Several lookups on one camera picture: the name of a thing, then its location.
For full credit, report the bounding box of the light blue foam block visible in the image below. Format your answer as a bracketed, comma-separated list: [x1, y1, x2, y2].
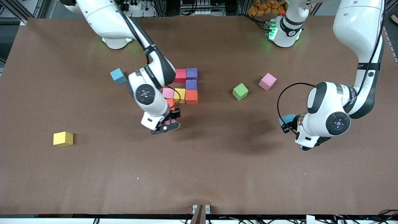
[278, 114, 296, 126]
[110, 68, 127, 86]

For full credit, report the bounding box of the yellow foam block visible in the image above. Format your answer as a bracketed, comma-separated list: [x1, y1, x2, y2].
[53, 131, 74, 147]
[174, 88, 186, 104]

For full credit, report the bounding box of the red foam block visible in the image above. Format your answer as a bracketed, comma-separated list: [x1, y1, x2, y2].
[175, 68, 187, 84]

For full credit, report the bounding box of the green foam block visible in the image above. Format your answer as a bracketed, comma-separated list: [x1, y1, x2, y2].
[232, 83, 249, 101]

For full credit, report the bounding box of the brown paper table cover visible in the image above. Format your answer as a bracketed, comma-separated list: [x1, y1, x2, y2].
[0, 15, 398, 216]

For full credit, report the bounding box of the white electronics box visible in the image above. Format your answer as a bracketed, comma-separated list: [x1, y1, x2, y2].
[180, 0, 212, 16]

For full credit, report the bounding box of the white power strip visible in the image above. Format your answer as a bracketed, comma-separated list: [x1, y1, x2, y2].
[120, 0, 156, 17]

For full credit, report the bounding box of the orange snack bag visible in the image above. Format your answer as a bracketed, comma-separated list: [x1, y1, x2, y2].
[248, 0, 288, 16]

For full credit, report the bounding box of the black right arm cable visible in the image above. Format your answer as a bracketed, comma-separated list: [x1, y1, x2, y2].
[165, 86, 181, 109]

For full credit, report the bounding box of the grey metal camera bracket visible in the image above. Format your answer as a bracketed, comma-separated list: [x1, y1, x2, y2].
[192, 204, 211, 224]

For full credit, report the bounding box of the silver aluminium frame profile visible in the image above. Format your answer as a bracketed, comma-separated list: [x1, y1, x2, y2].
[14, 0, 47, 26]

